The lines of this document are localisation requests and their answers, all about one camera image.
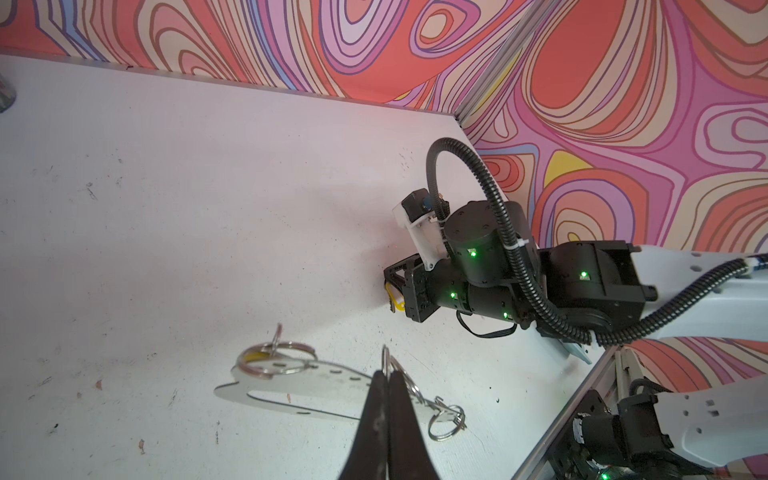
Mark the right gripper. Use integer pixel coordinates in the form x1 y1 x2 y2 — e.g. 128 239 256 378
384 254 468 323

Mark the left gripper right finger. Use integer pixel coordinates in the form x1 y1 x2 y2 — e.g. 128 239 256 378
388 371 439 480

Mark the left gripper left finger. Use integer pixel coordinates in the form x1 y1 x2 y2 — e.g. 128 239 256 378
338 371 389 480

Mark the key with yellow tag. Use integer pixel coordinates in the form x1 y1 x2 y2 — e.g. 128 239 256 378
384 282 405 313

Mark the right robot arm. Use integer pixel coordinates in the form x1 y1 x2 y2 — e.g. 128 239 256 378
384 138 767 479

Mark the metal cup of pens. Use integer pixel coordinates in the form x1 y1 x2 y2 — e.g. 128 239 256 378
0 76 17 113

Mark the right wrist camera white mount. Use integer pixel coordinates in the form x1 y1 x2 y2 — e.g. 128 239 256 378
392 188 449 271

